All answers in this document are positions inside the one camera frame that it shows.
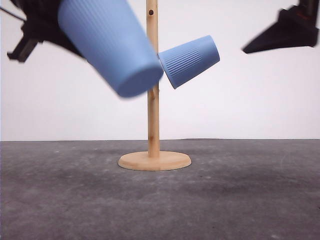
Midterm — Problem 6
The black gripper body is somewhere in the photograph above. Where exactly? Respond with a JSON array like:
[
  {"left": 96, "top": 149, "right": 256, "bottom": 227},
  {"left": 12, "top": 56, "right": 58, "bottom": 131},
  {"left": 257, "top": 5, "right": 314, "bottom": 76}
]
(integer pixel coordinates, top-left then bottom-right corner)
[
  {"left": 299, "top": 0, "right": 318, "bottom": 28},
  {"left": 8, "top": 0, "right": 86, "bottom": 62}
]

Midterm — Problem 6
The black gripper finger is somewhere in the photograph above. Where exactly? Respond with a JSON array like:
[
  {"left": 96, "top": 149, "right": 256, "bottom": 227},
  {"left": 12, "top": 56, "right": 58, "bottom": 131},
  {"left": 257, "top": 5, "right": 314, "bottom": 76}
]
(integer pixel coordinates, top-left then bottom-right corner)
[{"left": 243, "top": 4, "right": 319, "bottom": 54}]

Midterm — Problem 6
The blue ribbed cup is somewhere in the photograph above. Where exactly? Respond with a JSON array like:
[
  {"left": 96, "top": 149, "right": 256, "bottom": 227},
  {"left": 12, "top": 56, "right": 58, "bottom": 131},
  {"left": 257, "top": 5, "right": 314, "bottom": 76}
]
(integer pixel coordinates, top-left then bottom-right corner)
[{"left": 58, "top": 0, "right": 164, "bottom": 98}]

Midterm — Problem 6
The wooden mug tree stand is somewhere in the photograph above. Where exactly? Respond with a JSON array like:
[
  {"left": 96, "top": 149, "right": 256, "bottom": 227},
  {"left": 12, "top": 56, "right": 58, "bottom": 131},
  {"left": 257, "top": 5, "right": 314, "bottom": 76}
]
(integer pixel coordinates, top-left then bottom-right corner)
[{"left": 118, "top": 0, "right": 192, "bottom": 171}]

